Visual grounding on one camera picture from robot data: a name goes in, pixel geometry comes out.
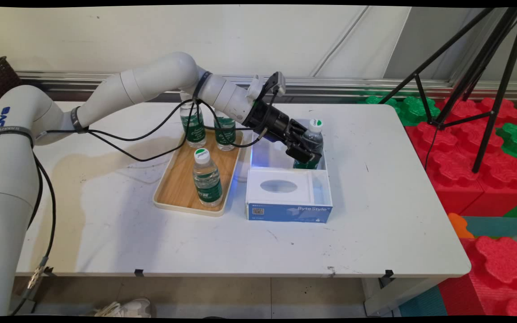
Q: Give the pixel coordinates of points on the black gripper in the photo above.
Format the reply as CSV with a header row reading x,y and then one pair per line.
x,y
269,123

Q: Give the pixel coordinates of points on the water bottle green label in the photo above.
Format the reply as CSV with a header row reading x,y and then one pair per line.
x,y
225,137
194,134
208,184
316,139

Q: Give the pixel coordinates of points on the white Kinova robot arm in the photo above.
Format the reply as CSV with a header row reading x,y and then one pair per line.
x,y
11,179

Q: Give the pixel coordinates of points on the white cardboard box blue print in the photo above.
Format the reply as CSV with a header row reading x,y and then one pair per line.
x,y
285,211

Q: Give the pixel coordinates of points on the wooden tray cream rim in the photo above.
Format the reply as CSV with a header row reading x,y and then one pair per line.
x,y
177,184

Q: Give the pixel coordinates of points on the black tripod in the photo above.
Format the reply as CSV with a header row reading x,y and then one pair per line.
x,y
438,120

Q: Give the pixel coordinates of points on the red foam building block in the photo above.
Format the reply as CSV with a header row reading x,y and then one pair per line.
x,y
501,269
456,170

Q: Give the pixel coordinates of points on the orange foam piece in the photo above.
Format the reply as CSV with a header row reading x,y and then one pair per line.
x,y
458,226

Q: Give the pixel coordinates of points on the grey table leg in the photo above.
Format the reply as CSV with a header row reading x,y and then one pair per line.
x,y
393,296

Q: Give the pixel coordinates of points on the teal foam floor mat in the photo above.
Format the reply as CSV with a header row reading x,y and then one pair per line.
x,y
424,305
496,226

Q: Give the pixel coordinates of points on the white sneaker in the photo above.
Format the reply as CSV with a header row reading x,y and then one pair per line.
x,y
126,308

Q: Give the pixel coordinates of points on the brown wicker basket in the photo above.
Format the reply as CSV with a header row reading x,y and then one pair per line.
x,y
0,83

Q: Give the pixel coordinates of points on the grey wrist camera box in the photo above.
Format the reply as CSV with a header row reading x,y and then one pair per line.
x,y
278,83

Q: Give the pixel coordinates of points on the aluminium wall rail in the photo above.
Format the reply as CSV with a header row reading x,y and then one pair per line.
x,y
352,87

